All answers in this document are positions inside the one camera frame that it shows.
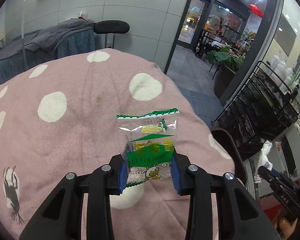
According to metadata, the dark brown planter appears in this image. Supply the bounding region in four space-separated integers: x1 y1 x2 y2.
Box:
213 64 237 99

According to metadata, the red lantern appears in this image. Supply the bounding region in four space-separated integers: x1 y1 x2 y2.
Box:
249 4 265 18

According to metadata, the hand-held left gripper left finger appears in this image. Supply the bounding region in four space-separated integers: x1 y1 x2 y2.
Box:
19 155 128 240

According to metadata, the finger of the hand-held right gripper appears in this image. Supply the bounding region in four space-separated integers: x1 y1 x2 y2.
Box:
257 166 284 193

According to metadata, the black round stool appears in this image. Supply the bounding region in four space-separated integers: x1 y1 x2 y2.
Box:
94 20 130 49

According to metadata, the row of white bottles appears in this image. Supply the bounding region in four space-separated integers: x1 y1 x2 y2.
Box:
265 52 300 93

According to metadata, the green printed snack wrapper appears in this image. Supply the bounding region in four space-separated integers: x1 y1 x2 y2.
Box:
116 107 180 188

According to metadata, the pink polka dot blanket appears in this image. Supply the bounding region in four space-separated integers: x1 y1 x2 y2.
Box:
0 49 243 240

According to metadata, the glass door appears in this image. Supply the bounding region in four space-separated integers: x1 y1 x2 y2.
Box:
176 0 210 47

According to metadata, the green potted plant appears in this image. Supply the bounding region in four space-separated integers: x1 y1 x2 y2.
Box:
206 45 245 72

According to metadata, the black metal rack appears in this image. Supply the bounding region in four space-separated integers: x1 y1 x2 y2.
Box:
214 60 300 160

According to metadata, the grey blanket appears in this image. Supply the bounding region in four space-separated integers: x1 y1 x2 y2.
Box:
0 19 95 63

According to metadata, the person's right hand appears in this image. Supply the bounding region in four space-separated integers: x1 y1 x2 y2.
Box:
277 216 299 237

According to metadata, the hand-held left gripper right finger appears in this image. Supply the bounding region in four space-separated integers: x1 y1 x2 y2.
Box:
170 150 282 240

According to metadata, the massage bed with blue skirt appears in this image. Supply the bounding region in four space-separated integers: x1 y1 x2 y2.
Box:
0 19 95 90

